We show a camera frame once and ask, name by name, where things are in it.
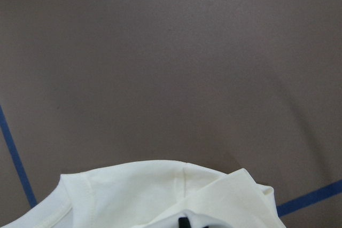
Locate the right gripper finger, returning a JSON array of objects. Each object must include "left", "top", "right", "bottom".
[{"left": 178, "top": 211, "right": 190, "bottom": 228}]

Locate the cream cat print t-shirt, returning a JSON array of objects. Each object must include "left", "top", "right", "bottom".
[{"left": 9, "top": 160, "right": 284, "bottom": 227}]

